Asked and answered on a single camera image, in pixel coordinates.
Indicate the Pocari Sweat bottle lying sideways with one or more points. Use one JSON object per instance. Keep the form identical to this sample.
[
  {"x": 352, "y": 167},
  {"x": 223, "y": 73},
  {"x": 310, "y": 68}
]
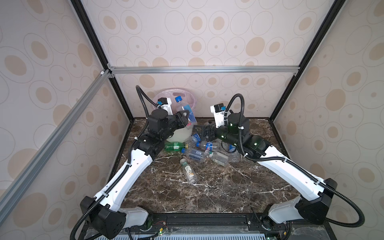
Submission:
[{"x": 193, "y": 140}]

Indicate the clear square bottle green band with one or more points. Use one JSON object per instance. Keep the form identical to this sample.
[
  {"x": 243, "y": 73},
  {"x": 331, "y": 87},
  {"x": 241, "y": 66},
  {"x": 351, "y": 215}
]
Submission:
[{"x": 217, "y": 157}]

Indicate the clear bottle barcode blue cap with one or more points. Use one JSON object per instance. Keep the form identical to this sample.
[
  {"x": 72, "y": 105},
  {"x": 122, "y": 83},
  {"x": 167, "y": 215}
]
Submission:
[{"x": 194, "y": 154}]

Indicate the aluminium rail back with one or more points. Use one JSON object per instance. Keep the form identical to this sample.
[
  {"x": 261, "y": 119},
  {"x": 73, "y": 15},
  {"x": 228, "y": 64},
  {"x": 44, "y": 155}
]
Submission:
[{"x": 205, "y": 70}]

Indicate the aluminium rail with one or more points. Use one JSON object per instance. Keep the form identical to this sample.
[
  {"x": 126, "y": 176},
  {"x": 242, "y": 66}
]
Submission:
[
  {"x": 205, "y": 70},
  {"x": 24, "y": 180}
]

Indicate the clear bottle pink label blue cap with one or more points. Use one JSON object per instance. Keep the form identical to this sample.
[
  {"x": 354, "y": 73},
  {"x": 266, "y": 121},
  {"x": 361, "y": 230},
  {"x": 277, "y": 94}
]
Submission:
[{"x": 182, "y": 105}]

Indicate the pink bin liner bag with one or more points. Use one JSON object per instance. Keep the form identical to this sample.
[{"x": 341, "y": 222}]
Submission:
[{"x": 186, "y": 96}]

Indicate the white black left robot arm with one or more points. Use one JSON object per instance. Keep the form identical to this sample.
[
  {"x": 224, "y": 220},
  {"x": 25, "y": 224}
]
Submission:
[{"x": 102, "y": 212}]

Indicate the blue label white cap bottle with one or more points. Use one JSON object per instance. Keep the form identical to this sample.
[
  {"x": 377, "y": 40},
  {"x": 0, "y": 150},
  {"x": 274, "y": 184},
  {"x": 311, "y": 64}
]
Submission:
[{"x": 236, "y": 157}]

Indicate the green bottle near bin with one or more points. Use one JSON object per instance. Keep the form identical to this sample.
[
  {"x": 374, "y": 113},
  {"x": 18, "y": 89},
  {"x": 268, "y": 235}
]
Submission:
[{"x": 175, "y": 146}]

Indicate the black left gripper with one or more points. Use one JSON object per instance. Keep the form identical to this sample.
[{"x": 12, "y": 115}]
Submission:
[{"x": 180, "y": 118}]

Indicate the aluminium rail left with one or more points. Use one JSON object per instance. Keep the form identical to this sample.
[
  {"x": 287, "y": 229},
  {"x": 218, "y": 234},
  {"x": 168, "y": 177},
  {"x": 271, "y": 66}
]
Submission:
[{"x": 24, "y": 180}]

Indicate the white ribbed waste bin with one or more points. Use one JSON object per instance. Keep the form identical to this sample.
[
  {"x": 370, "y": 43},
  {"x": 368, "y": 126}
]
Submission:
[{"x": 181, "y": 135}]

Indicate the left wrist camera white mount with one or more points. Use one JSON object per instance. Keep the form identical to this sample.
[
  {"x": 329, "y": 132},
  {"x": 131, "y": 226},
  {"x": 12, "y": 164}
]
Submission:
[{"x": 165, "y": 104}]

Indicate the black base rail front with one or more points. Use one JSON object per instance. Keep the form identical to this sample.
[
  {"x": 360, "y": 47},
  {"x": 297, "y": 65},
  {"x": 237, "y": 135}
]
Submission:
[{"x": 228, "y": 226}]

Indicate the Pepsi water bottle blue cap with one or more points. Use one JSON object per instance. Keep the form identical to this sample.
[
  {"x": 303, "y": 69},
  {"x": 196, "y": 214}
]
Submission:
[{"x": 210, "y": 146}]

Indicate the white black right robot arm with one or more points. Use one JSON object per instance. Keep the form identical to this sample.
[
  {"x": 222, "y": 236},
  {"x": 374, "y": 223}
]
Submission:
[{"x": 316, "y": 194}]

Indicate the crane label white cap bottle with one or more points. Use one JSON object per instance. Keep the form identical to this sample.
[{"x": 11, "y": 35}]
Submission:
[{"x": 188, "y": 171}]

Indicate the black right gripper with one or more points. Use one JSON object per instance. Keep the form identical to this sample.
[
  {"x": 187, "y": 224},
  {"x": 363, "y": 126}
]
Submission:
[{"x": 211, "y": 128}]

